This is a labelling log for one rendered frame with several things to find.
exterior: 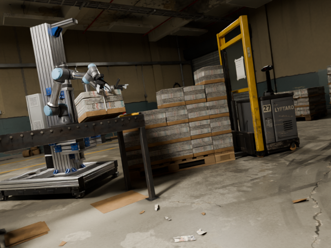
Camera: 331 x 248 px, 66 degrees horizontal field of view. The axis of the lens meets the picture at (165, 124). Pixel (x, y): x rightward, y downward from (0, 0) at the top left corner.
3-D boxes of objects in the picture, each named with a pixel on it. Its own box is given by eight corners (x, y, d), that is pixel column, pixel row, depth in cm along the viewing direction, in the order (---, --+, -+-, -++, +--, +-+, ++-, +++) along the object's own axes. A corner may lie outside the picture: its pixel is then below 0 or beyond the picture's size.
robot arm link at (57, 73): (60, 117, 284) (71, 71, 266) (48, 118, 271) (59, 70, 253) (53, 112, 288) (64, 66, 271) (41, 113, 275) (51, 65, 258)
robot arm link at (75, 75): (71, 79, 284) (104, 83, 260) (62, 79, 274) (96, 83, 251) (71, 69, 281) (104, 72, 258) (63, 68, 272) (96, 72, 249)
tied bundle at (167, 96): (157, 109, 358) (155, 93, 357) (177, 106, 365) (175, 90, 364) (163, 108, 321) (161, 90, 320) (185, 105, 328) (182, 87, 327)
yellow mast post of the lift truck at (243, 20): (254, 150, 341) (237, 18, 331) (260, 149, 343) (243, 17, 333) (258, 151, 332) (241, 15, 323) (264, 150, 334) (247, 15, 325)
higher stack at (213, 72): (204, 159, 376) (192, 72, 369) (223, 155, 382) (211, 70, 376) (215, 164, 338) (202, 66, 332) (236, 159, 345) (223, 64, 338)
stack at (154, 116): (126, 174, 350) (116, 115, 346) (205, 159, 376) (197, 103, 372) (128, 181, 313) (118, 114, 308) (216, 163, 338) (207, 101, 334)
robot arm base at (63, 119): (54, 125, 285) (53, 116, 285) (64, 124, 300) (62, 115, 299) (65, 123, 281) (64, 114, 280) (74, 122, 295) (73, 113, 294)
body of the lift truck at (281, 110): (241, 149, 406) (234, 100, 402) (270, 143, 418) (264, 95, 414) (267, 156, 338) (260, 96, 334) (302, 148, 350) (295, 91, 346)
